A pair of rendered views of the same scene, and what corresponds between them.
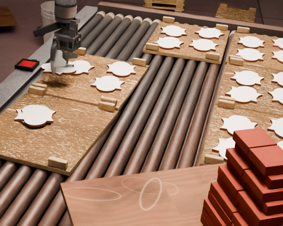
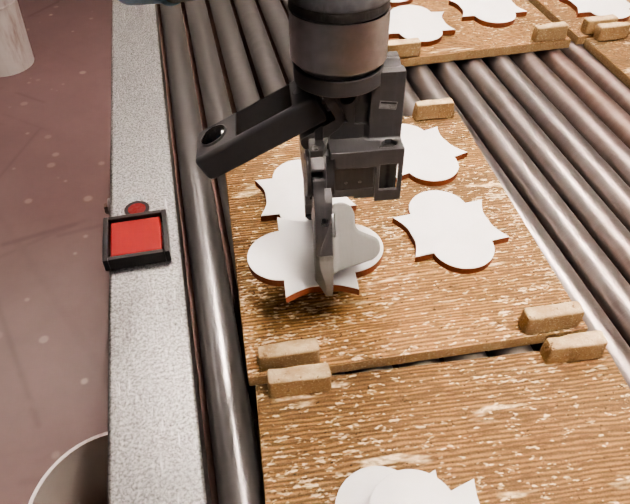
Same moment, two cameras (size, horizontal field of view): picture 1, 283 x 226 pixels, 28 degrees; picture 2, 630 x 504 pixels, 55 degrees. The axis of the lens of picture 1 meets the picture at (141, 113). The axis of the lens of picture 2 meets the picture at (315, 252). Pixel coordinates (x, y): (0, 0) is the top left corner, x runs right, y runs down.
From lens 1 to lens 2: 165 cm
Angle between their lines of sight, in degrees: 25
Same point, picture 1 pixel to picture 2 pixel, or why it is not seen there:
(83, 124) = (603, 490)
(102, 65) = not seen: hidden behind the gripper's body
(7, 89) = (156, 392)
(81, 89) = (405, 290)
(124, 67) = (419, 144)
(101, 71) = not seen: hidden behind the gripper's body
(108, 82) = (447, 223)
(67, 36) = (369, 143)
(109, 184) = not seen: outside the picture
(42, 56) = (145, 179)
